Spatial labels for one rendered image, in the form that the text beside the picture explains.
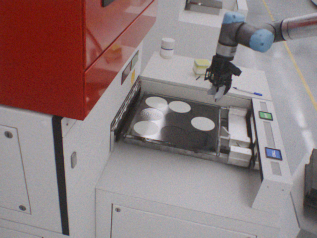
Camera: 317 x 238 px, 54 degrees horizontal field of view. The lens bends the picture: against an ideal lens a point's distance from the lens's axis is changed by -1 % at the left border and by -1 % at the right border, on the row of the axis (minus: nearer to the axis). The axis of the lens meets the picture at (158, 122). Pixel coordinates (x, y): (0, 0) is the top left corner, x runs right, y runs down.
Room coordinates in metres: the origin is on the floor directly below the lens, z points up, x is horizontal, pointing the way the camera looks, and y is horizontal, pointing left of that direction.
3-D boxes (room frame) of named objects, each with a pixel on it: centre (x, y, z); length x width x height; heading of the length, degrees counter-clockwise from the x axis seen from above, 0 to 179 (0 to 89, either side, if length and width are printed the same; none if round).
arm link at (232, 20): (1.14, -0.22, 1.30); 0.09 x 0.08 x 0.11; 46
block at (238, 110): (1.27, -0.36, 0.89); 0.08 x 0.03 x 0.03; 84
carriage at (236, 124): (1.11, -0.34, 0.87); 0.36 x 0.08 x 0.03; 174
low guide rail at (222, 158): (0.99, -0.12, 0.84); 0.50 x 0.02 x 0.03; 84
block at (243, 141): (1.03, -0.33, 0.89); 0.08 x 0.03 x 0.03; 84
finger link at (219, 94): (1.13, -0.22, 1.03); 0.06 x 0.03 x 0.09; 136
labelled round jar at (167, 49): (1.64, 0.01, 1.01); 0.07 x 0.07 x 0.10
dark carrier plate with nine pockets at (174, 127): (1.12, -0.08, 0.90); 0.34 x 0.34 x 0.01; 84
